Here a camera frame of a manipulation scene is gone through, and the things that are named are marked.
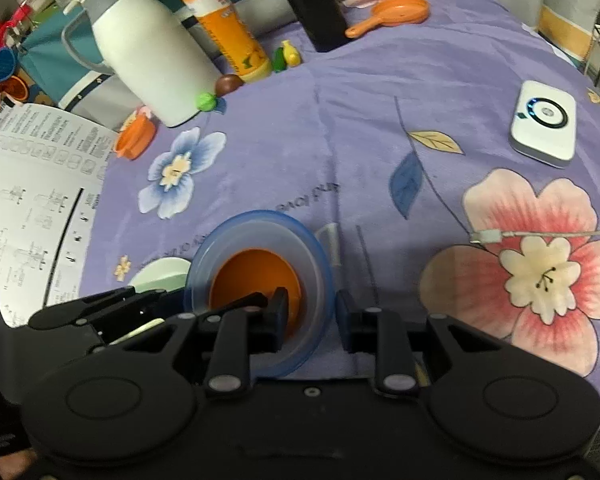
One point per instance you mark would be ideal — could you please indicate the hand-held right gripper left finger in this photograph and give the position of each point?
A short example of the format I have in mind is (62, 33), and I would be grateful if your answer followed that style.
(280, 312)

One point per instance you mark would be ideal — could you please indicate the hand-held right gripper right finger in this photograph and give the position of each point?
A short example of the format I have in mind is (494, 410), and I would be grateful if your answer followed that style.
(346, 321)

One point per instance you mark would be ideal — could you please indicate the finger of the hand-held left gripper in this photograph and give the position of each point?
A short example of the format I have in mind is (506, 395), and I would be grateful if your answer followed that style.
(165, 302)
(82, 310)

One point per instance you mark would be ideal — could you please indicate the pale green plate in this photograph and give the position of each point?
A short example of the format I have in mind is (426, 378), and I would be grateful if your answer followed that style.
(160, 272)

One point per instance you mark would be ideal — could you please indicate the pale yellow scalloped plate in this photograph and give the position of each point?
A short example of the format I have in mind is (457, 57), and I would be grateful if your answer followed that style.
(145, 328)

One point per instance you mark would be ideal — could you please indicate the blue plastic bowl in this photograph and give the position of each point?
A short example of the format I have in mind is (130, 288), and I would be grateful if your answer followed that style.
(305, 346)

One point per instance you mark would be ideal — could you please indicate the orange plastic bowl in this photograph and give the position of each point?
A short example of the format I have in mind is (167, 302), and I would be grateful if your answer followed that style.
(250, 275)

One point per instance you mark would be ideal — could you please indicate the clear plastic bowl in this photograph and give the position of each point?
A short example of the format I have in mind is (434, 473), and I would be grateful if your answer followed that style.
(260, 235)

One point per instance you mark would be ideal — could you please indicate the printed instruction sheet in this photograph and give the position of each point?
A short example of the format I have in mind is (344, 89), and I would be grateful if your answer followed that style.
(30, 200)

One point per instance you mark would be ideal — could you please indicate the orange toy pot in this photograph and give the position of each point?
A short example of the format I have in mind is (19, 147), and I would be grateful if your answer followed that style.
(136, 136)

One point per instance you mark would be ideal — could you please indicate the purple floral cloth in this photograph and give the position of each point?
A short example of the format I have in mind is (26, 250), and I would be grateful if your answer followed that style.
(355, 135)

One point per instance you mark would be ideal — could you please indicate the green toy vegetable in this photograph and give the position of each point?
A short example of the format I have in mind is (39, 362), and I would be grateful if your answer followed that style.
(206, 102)

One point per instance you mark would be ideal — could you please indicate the brown toy chestnut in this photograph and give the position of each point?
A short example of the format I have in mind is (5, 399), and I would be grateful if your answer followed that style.
(229, 85)

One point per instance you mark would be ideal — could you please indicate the white thermos jug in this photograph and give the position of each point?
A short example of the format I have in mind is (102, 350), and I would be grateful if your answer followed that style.
(145, 60)

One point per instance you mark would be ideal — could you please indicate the yellow green toy corn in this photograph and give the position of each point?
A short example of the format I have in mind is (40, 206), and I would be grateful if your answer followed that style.
(287, 55)

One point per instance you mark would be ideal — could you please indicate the blue round toy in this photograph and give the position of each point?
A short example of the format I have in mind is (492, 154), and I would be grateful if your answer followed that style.
(4, 62)

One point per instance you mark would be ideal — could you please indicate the white power bank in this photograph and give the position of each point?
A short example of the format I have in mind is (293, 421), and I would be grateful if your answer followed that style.
(544, 122)

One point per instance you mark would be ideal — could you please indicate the orange juice bottle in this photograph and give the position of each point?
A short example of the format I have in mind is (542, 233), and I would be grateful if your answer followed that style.
(225, 25)

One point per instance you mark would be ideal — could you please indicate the pink plastic item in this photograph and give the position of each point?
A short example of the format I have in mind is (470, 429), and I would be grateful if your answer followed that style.
(14, 19)

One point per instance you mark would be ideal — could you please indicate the black bottle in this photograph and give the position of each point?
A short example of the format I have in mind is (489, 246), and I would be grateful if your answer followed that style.
(320, 15)

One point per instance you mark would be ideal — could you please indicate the orange toy frying pan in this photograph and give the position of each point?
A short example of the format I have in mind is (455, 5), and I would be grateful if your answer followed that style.
(400, 12)

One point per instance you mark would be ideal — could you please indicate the grey cloth with yellow stripe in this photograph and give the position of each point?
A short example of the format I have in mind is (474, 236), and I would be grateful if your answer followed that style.
(565, 30)

